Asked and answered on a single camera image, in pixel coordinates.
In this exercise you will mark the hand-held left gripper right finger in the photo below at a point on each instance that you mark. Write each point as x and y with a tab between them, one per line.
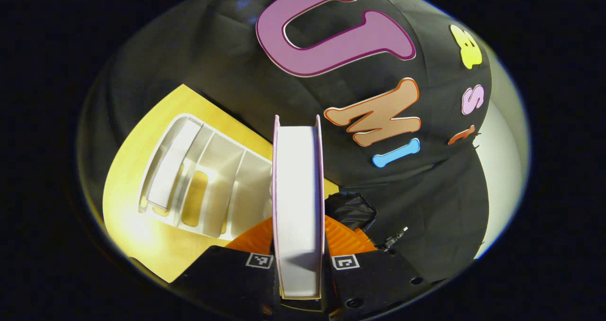
374	283

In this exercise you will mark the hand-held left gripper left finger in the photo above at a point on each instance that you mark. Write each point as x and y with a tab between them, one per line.
227	283

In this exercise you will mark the blue schoolbag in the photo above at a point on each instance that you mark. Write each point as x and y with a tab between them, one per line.
350	209

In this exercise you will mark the white plastic bookshelf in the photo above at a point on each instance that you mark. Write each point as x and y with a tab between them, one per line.
227	193

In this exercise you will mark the pink cover book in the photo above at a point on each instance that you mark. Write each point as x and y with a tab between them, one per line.
298	207

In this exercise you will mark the black backdrop cloth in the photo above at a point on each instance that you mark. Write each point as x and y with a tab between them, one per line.
227	65

